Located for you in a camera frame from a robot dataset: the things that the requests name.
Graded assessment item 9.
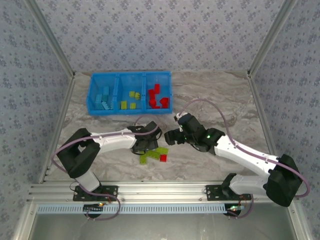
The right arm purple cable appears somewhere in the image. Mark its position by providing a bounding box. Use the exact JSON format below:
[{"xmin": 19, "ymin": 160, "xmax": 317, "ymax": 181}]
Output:
[{"xmin": 178, "ymin": 98, "xmax": 311, "ymax": 220}]

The grey metal panel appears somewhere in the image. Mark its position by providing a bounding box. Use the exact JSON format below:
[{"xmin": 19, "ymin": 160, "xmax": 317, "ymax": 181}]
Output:
[{"xmin": 29, "ymin": 212, "xmax": 298, "ymax": 240}]

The aluminium table side rail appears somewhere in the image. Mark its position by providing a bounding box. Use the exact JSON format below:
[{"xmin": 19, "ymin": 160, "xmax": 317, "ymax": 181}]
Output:
[
  {"xmin": 246, "ymin": 71, "xmax": 288, "ymax": 183},
  {"xmin": 37, "ymin": 73, "xmax": 77, "ymax": 185}
]

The aluminium frame rail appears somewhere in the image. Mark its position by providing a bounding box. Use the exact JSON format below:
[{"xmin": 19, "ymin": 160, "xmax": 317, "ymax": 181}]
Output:
[{"xmin": 26, "ymin": 181, "xmax": 300, "ymax": 203}]

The light blue slotted cable duct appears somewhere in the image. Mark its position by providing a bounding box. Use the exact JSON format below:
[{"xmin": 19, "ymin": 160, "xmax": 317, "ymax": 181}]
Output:
[{"xmin": 36, "ymin": 203, "xmax": 227, "ymax": 215}]

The small black controller board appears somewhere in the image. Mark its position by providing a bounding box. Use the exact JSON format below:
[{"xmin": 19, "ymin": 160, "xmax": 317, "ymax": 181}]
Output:
[
  {"xmin": 83, "ymin": 202, "xmax": 105, "ymax": 213},
  {"xmin": 226, "ymin": 203, "xmax": 245, "ymax": 216}
]

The short aluminium frame post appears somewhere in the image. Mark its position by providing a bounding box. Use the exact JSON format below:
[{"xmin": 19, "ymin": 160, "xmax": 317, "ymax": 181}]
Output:
[
  {"xmin": 286, "ymin": 201, "xmax": 313, "ymax": 240},
  {"xmin": 12, "ymin": 202, "xmax": 38, "ymax": 240}
]

